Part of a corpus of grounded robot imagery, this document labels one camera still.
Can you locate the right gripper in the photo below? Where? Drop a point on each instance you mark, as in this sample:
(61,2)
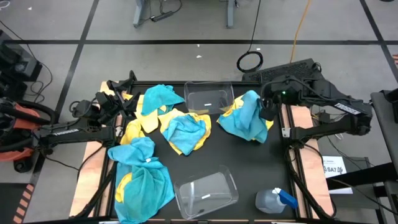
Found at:
(276,99)

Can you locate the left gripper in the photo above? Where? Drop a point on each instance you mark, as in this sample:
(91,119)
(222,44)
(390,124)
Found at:
(109,102)

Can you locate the yellow microfiber towel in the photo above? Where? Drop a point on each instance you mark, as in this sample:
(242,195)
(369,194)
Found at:
(207,126)
(149,123)
(132,132)
(230,107)
(122,189)

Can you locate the clear plastic bin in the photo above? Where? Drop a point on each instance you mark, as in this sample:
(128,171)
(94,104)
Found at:
(202,193)
(208,96)

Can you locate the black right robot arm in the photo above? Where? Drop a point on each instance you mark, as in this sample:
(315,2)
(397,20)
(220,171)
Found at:
(326,132)

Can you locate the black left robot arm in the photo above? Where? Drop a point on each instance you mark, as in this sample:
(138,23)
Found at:
(81,134)

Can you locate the black perforated computer case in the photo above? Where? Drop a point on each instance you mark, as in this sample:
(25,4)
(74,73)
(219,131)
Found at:
(280,70)

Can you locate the white paper sign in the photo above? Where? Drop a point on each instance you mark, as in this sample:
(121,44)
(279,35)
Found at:
(332,165)

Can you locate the gray desk leg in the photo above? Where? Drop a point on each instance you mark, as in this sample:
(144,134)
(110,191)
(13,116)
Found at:
(230,15)
(139,15)

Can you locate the wooden board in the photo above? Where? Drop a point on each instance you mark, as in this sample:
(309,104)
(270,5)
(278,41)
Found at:
(85,186)
(321,183)

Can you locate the spray bottle with blue trigger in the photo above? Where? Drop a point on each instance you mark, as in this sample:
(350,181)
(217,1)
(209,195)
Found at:
(269,202)

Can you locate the black power strip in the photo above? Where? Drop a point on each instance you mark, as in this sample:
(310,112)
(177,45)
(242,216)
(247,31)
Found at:
(161,16)

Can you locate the black metal beam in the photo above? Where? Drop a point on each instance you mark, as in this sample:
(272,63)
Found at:
(367,175)

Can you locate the gray side table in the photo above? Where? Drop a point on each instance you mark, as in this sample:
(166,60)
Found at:
(385,124)

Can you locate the black electronic equipment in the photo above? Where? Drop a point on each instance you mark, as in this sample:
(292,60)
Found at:
(18,67)

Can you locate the orange and black vacuum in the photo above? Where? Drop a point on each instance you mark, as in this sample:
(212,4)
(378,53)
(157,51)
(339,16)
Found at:
(15,154)

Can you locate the hazard-striped black floor mat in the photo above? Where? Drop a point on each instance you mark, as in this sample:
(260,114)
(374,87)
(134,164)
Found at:
(12,205)

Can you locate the metal bracket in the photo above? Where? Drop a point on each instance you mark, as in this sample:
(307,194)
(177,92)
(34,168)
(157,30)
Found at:
(286,132)

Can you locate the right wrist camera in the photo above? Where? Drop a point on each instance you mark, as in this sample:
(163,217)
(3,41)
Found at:
(276,84)

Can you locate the black aluminium table frame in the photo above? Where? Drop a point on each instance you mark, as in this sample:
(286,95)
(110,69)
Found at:
(241,83)

